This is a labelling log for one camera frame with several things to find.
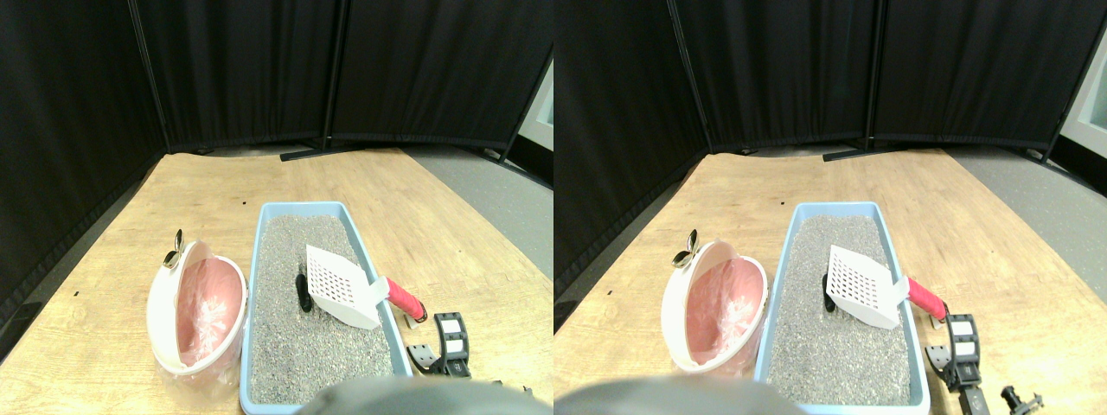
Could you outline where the curtain stand foot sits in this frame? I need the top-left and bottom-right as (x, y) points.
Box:
(483, 147), (554, 187)
(822, 143), (909, 163)
(1025, 147), (1107, 184)
(279, 141), (366, 163)

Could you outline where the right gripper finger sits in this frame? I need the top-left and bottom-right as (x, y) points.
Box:
(944, 314), (983, 388)
(432, 312), (472, 379)
(924, 344), (955, 377)
(406, 343), (444, 375)

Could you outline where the white shelf unit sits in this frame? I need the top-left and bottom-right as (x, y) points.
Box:
(1062, 52), (1107, 158)

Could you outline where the white scoop with red handle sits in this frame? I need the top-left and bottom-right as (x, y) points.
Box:
(305, 245), (429, 330)
(826, 245), (950, 330)

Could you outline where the blue litter tray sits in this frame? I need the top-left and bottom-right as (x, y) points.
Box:
(239, 201), (414, 414)
(754, 201), (931, 414)

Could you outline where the black bracket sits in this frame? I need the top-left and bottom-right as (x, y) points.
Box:
(1001, 386), (1045, 412)

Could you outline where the white bin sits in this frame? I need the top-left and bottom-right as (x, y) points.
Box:
(145, 229), (249, 386)
(661, 229), (769, 377)

